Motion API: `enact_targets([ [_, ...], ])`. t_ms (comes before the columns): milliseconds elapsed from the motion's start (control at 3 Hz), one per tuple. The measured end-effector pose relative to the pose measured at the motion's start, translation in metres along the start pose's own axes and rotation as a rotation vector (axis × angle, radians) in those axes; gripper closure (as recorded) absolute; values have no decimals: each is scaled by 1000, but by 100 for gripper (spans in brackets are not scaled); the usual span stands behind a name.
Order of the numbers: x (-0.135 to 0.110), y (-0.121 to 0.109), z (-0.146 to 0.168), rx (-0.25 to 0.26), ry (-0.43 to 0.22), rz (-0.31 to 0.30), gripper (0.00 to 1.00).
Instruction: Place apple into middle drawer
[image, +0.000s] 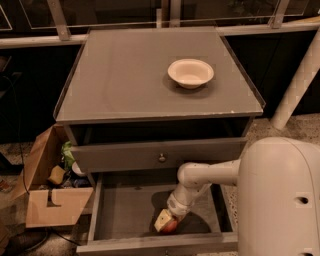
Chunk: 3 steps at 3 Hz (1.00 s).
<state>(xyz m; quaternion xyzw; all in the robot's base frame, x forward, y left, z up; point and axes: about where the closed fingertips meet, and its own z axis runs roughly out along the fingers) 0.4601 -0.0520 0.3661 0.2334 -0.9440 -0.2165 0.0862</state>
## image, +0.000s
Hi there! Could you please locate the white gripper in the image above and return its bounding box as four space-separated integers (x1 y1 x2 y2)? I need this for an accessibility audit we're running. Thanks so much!
154 193 190 232

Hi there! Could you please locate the red apple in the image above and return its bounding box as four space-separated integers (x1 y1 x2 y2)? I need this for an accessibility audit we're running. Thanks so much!
161 218 178 234

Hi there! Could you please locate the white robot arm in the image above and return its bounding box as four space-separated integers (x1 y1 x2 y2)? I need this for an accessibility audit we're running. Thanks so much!
155 137 320 256

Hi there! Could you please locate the grey middle drawer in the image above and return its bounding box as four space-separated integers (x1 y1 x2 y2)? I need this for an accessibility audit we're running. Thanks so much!
77 169 238 256

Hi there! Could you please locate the grey drawer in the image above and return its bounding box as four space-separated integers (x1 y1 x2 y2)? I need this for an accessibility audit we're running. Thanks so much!
71 137 247 173
77 169 238 256

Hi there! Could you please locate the round drawer knob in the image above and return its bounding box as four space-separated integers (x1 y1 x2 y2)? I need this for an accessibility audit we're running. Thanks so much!
158 153 167 163

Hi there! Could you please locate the grey top drawer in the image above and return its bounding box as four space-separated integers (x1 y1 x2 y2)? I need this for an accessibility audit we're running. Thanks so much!
71 137 247 173

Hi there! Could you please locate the grey drawer cabinet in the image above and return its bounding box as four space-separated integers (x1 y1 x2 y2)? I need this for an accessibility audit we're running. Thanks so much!
52 26 266 256

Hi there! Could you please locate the yellow sponge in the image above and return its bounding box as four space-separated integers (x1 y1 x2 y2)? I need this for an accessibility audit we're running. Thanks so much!
48 165 65 185

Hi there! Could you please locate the green bag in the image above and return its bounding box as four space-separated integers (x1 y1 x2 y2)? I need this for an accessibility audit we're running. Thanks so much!
61 141 75 170

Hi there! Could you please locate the cardboard box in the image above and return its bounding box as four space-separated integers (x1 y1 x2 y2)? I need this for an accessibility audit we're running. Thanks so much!
11 125 94 228

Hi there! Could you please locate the white bowl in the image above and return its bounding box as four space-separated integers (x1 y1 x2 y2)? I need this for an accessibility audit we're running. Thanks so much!
167 59 214 89

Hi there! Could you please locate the metal railing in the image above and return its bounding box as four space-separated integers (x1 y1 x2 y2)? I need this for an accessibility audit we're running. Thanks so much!
0 0 320 49

